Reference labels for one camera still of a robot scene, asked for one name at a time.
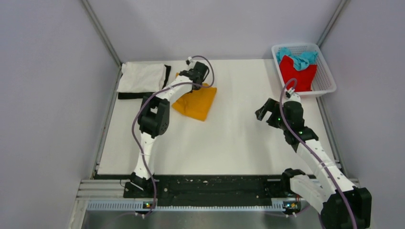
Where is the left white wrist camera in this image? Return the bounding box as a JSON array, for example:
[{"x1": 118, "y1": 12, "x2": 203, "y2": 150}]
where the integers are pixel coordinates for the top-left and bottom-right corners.
[{"x1": 185, "y1": 56, "x2": 193, "y2": 66}]

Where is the folded white t shirt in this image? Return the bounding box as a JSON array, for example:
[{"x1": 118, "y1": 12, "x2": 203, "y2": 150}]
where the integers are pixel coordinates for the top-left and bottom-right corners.
[{"x1": 117, "y1": 62, "x2": 167, "y2": 94}]

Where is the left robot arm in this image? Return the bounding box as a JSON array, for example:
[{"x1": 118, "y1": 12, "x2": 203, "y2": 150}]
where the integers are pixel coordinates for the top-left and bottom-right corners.
[{"x1": 129, "y1": 59, "x2": 214, "y2": 197}]

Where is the yellow t shirt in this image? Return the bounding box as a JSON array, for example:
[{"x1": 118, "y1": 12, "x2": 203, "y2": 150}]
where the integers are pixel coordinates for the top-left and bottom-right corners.
[{"x1": 172, "y1": 83, "x2": 217, "y2": 122}]

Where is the right aluminium frame post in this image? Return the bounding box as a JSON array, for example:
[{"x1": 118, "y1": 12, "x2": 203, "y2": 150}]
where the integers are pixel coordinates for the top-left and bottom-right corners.
[{"x1": 316, "y1": 0, "x2": 351, "y2": 48}]

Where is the left aluminium frame post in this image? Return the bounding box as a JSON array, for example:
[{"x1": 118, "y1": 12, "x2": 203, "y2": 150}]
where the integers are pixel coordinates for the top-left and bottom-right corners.
[{"x1": 79, "y1": 0, "x2": 122, "y2": 67}]

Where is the folded black t shirt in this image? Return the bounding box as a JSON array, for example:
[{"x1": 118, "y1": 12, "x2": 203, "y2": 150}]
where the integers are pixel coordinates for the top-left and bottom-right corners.
[{"x1": 117, "y1": 64, "x2": 172, "y2": 100}]

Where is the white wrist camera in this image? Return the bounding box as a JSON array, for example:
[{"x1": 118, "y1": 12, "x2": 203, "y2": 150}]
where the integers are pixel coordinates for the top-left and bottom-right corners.
[
  {"x1": 185, "y1": 56, "x2": 193, "y2": 66},
  {"x1": 285, "y1": 91, "x2": 301, "y2": 103}
]

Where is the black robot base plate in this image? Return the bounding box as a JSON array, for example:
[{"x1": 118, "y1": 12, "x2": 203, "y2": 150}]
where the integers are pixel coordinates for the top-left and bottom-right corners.
[{"x1": 123, "y1": 175, "x2": 303, "y2": 212}]

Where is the teal t shirt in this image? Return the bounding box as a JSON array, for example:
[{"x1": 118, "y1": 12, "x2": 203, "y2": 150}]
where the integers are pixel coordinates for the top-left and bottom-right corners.
[{"x1": 276, "y1": 47, "x2": 319, "y2": 71}]

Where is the aluminium frame post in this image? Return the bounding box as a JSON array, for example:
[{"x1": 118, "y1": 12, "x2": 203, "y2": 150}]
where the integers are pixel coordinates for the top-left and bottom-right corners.
[
  {"x1": 79, "y1": 0, "x2": 122, "y2": 67},
  {"x1": 316, "y1": 0, "x2": 351, "y2": 48}
]

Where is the red t shirt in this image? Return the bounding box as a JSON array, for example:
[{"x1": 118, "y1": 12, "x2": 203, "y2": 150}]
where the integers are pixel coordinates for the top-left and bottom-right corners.
[{"x1": 279, "y1": 56, "x2": 317, "y2": 92}]

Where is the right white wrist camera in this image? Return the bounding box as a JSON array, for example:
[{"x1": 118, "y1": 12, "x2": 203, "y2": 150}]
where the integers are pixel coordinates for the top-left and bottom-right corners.
[{"x1": 285, "y1": 91, "x2": 301, "y2": 103}]

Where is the white slotted cable duct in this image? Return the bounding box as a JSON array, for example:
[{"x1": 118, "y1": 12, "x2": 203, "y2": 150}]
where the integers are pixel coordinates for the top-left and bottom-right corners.
[{"x1": 86, "y1": 200, "x2": 285, "y2": 212}]

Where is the white plastic basket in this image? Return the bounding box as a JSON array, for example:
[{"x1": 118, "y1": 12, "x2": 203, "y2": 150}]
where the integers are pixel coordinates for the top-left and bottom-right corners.
[{"x1": 271, "y1": 43, "x2": 336, "y2": 97}]

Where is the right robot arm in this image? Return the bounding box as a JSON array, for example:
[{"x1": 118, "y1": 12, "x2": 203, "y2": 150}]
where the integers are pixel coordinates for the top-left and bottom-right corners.
[{"x1": 255, "y1": 96, "x2": 372, "y2": 229}]

